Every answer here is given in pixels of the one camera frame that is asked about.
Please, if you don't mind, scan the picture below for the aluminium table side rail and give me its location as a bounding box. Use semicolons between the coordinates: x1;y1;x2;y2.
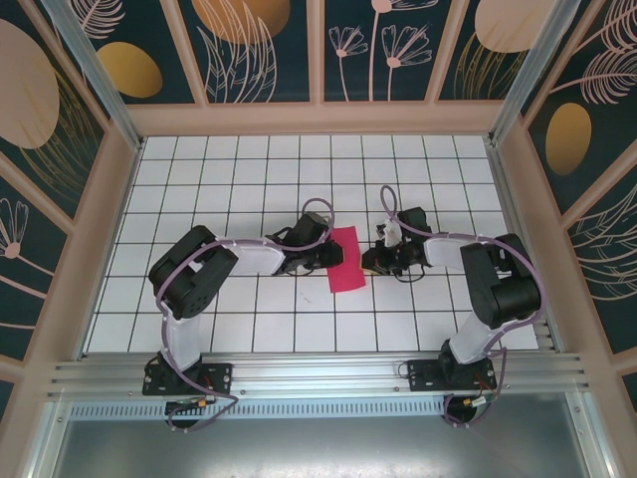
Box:
485;137;566;356

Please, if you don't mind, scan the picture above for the slotted grey cable duct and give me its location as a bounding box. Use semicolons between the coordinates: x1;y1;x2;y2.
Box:
69;400;452;421

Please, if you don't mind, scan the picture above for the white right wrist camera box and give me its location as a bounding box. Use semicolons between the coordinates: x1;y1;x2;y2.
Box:
375;217;403;249

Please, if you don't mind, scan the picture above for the pink paper sheet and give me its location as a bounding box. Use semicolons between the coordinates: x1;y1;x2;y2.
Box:
325;225;368;294

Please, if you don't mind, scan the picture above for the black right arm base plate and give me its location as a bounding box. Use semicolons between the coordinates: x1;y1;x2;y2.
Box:
406;358;498;394

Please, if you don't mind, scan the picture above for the aluminium frame post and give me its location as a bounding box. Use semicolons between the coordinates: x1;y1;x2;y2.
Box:
489;0;568;146
39;0;146;153

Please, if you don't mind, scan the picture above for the grey sheet metal panel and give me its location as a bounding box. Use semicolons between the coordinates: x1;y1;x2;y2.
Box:
47;416;593;478

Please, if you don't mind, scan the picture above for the long aluminium mounting rail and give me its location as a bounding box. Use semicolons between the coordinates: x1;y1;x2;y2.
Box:
47;351;592;399

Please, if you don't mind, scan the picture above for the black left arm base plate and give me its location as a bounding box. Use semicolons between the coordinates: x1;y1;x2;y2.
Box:
142;361;235;397

